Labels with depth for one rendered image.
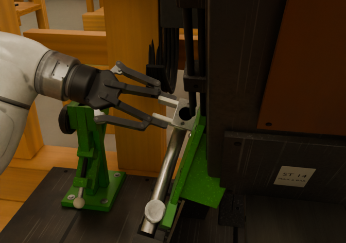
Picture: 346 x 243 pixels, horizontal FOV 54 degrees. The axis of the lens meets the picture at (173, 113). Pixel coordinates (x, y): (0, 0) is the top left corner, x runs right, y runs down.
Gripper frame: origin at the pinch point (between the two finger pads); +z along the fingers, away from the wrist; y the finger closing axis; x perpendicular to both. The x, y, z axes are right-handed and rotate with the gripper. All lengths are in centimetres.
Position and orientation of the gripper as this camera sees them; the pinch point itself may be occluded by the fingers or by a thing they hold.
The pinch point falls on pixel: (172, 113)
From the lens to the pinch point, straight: 65.6
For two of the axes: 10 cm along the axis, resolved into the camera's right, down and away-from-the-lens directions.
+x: -0.5, 2.6, 9.6
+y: 3.1, -9.2, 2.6
